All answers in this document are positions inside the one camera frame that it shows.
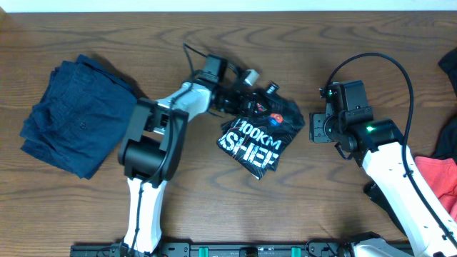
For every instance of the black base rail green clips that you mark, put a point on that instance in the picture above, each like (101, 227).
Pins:
(313, 247)

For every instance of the black garment in pile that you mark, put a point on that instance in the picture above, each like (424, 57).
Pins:
(376, 195)

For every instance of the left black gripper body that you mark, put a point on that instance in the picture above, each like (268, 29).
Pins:
(252, 101)

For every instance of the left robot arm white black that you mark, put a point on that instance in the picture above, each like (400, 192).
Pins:
(152, 146)

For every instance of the black printed cycling jersey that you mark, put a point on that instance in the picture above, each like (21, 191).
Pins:
(257, 142)

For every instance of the folded navy blue shirt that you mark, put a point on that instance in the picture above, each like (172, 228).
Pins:
(81, 117)

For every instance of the red garment in pile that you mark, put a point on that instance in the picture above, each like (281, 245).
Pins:
(440, 175)

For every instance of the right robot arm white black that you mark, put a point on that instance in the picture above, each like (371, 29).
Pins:
(378, 148)

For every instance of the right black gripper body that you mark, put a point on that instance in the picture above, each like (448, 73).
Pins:
(324, 129)

